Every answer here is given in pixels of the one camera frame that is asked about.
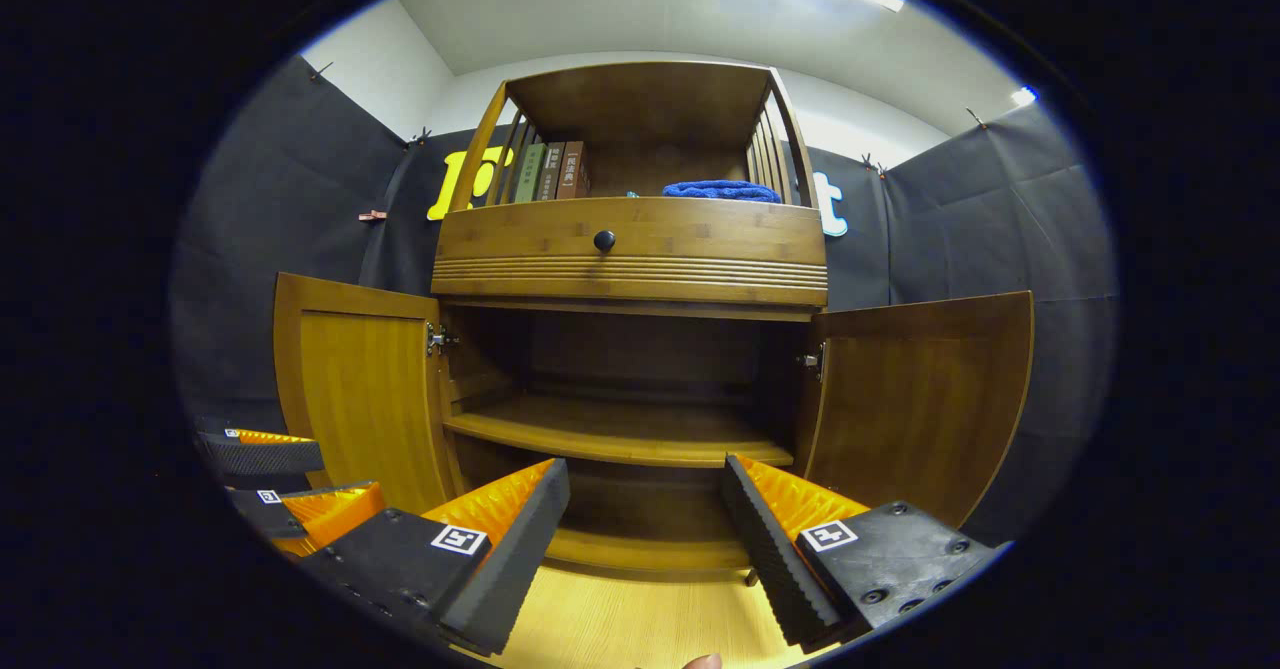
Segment brown book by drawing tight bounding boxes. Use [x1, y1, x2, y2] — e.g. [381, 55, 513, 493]
[555, 141, 591, 200]

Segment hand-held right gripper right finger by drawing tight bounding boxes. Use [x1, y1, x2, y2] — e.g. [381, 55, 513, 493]
[722, 453, 1006, 650]

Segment wooden cabinet door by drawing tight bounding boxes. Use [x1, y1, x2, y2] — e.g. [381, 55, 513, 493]
[272, 271, 466, 515]
[795, 291, 1035, 530]

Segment dark grey book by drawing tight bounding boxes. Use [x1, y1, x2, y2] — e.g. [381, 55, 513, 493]
[535, 143, 566, 202]

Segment black backdrop cloth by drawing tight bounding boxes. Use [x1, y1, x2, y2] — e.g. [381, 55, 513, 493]
[170, 54, 1119, 548]

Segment green book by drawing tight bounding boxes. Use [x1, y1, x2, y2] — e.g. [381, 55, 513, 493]
[512, 143, 547, 204]

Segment wooden cabinet drawer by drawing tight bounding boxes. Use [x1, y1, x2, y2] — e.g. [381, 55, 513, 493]
[432, 196, 829, 310]

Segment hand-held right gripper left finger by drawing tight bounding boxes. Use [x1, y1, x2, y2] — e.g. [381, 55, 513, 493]
[300, 457, 573, 658]

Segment wooden double-door shoe cabinet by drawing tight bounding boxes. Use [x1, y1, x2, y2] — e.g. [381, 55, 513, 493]
[430, 59, 831, 575]

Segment wooden inner shelf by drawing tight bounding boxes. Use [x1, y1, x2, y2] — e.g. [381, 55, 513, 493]
[445, 394, 794, 468]

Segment blue folded towel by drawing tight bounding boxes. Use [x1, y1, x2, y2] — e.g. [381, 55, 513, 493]
[662, 180, 783, 204]

